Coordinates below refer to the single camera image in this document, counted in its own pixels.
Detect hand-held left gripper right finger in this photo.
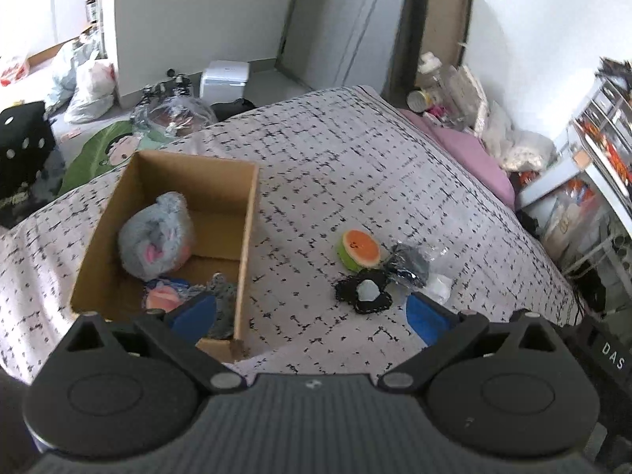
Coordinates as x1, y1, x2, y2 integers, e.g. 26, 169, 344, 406
376, 290, 574, 396

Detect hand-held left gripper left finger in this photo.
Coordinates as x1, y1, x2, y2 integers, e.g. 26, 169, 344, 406
55, 291, 248, 397

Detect peach toy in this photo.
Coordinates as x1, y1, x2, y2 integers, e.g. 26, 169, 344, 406
142, 278, 192, 315

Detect grey and pink plush toy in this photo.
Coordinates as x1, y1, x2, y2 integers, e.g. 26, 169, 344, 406
117, 191, 197, 281

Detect brown cardboard box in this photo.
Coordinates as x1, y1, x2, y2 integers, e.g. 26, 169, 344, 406
68, 150, 260, 362

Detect black item in clear bag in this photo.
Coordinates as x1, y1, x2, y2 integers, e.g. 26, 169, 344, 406
386, 242, 446, 288

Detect black crochet piece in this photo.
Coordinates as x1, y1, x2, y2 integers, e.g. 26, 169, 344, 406
334, 269, 394, 314

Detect watermelon slice plush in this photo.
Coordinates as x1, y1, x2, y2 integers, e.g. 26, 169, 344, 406
337, 229, 382, 272

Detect pink pillow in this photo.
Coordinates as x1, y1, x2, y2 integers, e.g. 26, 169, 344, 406
396, 105, 517, 209

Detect green cartoon cushion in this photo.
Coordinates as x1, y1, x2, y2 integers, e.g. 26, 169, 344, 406
58, 119, 171, 196

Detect clear plastic bag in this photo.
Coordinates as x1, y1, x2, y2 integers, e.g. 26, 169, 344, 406
130, 95, 219, 145

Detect white storage shelf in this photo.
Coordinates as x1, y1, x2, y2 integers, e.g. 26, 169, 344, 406
513, 117, 632, 277

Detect pile of white plastic bags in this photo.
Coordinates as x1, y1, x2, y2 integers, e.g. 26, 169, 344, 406
442, 63, 556, 171

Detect black cloth bundle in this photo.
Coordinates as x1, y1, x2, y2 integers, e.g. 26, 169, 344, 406
211, 98, 258, 122

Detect yellow tin can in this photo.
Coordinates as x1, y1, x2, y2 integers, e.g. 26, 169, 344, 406
406, 89, 434, 113

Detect black tripod gear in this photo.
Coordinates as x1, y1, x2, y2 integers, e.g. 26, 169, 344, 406
141, 68, 192, 107

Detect white box appliance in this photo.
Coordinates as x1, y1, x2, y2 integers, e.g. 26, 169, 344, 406
199, 60, 251, 105

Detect black cube stool white dots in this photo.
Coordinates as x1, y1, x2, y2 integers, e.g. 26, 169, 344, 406
0, 101, 56, 201

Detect white plastic trash bag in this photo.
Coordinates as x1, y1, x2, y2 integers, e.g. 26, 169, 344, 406
63, 59, 118, 125

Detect clear plastic bottle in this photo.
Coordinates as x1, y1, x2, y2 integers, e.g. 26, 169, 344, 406
416, 51, 445, 90

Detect grey plastic trash bag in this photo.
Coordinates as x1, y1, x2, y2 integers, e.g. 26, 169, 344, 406
45, 39, 102, 112

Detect grey drawer organizer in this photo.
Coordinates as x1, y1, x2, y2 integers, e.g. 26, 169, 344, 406
572, 58, 632, 161

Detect large flat cardboard panel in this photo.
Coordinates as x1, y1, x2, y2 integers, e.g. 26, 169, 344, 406
389, 0, 476, 105

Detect red plastic bag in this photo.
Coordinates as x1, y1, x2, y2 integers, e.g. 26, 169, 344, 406
0, 55, 29, 88

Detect white kitchen cabinet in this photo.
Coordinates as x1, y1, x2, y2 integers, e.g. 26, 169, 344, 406
0, 0, 117, 67

